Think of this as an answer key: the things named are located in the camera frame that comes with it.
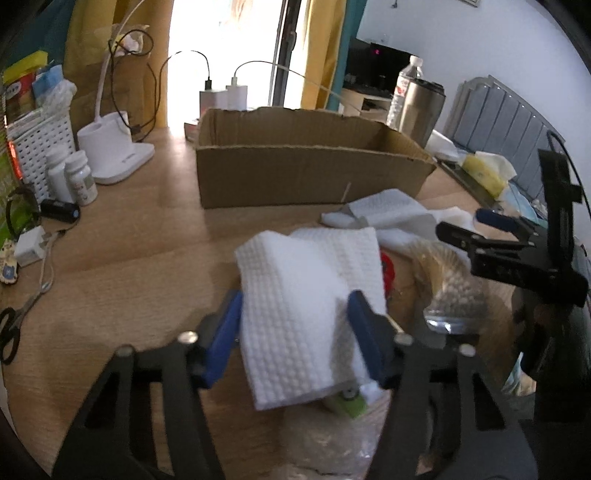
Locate white pill bottle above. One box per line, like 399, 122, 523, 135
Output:
45, 144, 76, 203
64, 150, 98, 206

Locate red plush ball keychain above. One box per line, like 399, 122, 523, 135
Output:
380, 251, 396, 297

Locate white pill bottle front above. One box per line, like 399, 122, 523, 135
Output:
64, 150, 98, 206

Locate white power adapter on table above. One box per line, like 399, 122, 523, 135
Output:
14, 226, 48, 267

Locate white perforated storage basket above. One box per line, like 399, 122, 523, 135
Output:
9, 109, 76, 202

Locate black television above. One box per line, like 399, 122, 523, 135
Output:
344, 38, 412, 98

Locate grey padded headboard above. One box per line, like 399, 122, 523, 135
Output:
444, 76, 558, 202

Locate brown cardboard box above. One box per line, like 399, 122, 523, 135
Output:
195, 107, 436, 209

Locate yellow tissue pack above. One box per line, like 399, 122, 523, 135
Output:
462, 151, 517, 199

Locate white plastic container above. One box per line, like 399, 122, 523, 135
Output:
425, 130, 460, 162

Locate green snack package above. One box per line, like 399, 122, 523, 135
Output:
1, 147, 39, 244

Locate clear plastic water bottle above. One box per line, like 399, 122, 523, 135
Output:
387, 55, 424, 130

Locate cotton swab bag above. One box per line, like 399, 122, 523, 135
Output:
409, 239, 489, 335

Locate white foam sheet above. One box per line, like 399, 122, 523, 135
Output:
235, 228, 387, 410
321, 189, 477, 256

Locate bubble wrap bag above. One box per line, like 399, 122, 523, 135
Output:
269, 392, 391, 479

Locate black cylindrical device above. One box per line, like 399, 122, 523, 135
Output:
39, 199, 81, 224

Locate white desk lamp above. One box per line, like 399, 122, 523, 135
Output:
77, 1, 155, 185

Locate stainless steel tumbler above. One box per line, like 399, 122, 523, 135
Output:
398, 79, 446, 148

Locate black scissors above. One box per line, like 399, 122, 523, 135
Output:
0, 282, 52, 365

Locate white charger with black cable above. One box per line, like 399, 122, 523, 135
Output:
199, 90, 228, 119

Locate white pill bottle rear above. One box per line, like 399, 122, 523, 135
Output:
45, 144, 76, 203

